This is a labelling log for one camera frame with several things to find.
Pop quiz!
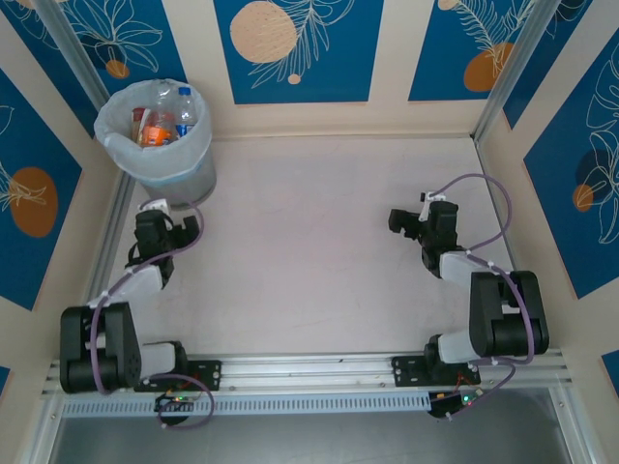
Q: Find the orange label soda bottle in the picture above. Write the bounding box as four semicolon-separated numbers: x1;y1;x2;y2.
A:
139;123;173;149

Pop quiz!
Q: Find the yellow tea bottle red label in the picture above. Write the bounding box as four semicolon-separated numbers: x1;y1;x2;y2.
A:
131;106;152;146

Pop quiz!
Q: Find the blue cap blue label bottle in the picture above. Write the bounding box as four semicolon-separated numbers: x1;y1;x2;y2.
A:
173;86;200;139

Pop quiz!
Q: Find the clear bottle white cap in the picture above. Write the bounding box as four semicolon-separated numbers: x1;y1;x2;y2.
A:
152;79;178;117

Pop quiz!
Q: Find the grey round waste bin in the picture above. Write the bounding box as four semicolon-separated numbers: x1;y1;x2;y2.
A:
94;76;218;210

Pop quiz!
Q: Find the white plastic bin liner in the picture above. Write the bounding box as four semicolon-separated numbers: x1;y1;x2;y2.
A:
94;76;213;186

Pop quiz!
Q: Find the left control circuit board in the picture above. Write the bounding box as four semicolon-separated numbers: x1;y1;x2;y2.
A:
154;391;202;415

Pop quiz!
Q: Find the control circuit board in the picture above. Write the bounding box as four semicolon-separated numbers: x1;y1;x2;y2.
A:
427;389;485;420
154;391;202;415

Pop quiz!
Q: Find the right control circuit board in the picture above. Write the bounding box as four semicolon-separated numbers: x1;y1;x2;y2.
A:
427;389;485;420

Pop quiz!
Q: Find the aluminium side rail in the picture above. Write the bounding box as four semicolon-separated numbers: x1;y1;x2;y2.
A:
72;171;135;360

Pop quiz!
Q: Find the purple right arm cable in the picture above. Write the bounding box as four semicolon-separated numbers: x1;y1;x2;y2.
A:
432;173;537;421

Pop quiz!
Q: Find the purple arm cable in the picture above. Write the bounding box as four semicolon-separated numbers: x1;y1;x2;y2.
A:
89;200;216;430
432;173;537;421

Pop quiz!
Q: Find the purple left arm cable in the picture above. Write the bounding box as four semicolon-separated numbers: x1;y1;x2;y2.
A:
89;200;216;430

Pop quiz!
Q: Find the aluminium frame post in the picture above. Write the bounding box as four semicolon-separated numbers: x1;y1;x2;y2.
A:
472;0;560;146
34;0;108;101

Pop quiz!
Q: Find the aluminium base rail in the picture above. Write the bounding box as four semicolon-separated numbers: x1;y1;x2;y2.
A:
41;352;575;398

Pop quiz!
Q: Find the white slotted cable duct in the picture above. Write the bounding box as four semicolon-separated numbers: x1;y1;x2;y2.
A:
60;393;434;418

